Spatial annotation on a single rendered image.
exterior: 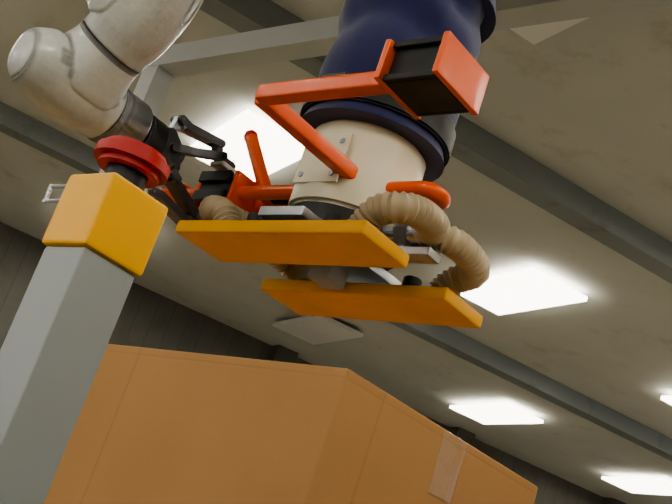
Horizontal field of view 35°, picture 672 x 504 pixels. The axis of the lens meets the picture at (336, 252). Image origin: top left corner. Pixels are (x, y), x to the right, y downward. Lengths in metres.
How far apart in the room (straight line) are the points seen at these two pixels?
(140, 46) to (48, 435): 0.69
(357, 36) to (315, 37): 3.42
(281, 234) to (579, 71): 4.97
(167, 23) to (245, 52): 3.82
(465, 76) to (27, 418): 0.56
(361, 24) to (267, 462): 0.70
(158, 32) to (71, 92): 0.14
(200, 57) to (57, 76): 4.05
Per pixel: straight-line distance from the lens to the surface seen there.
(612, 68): 6.17
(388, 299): 1.48
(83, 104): 1.49
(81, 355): 0.93
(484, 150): 7.06
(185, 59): 5.59
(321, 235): 1.33
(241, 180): 1.66
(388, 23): 1.54
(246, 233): 1.41
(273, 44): 5.14
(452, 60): 1.13
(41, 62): 1.47
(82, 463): 1.35
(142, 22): 1.46
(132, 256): 0.95
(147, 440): 1.27
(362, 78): 1.22
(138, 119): 1.55
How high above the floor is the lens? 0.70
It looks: 19 degrees up
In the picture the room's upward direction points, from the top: 19 degrees clockwise
